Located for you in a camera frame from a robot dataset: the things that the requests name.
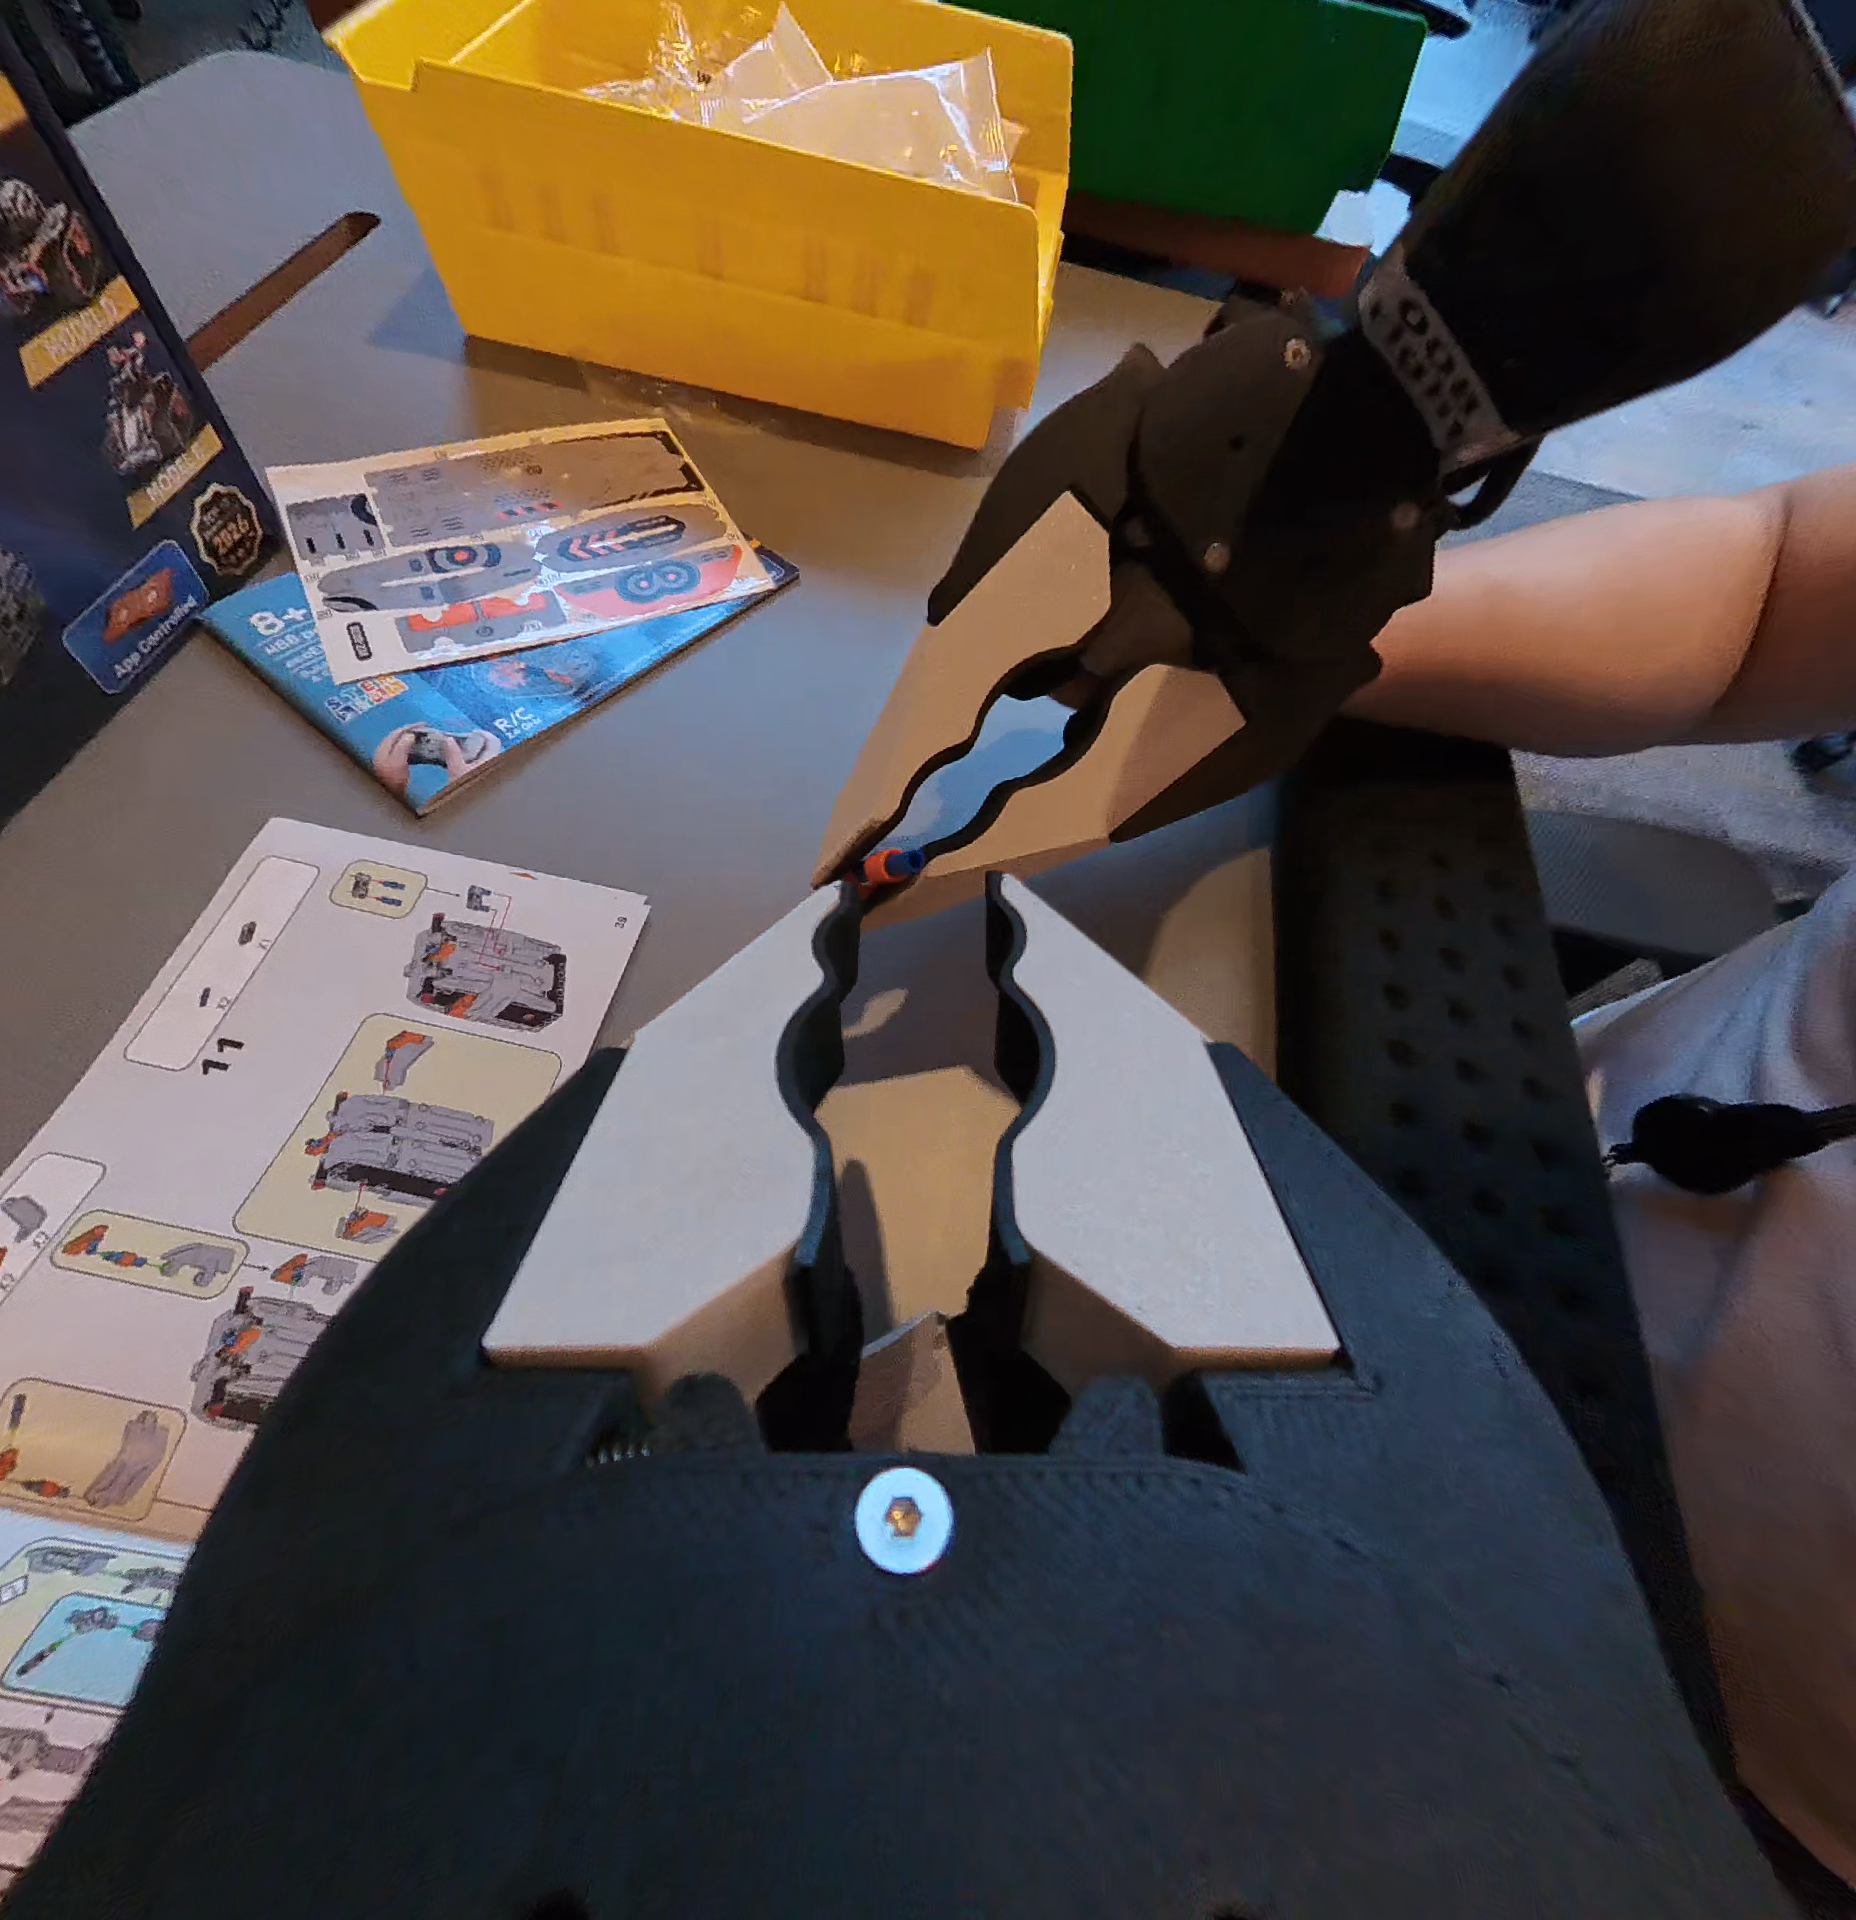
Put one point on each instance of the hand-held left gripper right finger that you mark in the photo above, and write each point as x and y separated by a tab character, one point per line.
1168	1169

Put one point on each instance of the green plastic bin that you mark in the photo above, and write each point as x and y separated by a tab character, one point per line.
1214	105

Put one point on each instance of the orange and blue toy pin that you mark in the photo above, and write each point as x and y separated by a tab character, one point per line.
883	872

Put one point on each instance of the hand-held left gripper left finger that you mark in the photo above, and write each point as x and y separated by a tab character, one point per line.
659	1169

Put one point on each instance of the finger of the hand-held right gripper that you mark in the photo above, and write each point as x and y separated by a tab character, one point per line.
988	630
1154	750

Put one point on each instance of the dark blue robot toy box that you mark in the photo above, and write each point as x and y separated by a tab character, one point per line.
58	377

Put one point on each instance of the light blue toy booklet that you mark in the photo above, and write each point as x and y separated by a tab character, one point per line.
462	727

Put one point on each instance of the grey desk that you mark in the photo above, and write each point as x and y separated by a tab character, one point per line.
719	722

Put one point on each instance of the open toy instruction booklet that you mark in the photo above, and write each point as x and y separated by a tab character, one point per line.
268	959

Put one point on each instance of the clear plastic bag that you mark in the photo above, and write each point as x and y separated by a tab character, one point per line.
837	105

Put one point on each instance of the person's white top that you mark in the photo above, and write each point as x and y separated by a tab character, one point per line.
1769	1350

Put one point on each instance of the toy sticker sheet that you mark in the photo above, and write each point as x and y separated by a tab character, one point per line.
462	511

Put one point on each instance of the person's right forearm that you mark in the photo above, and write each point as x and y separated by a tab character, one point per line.
1617	614

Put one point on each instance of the yellow plastic bin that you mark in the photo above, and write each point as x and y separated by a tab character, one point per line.
688	270

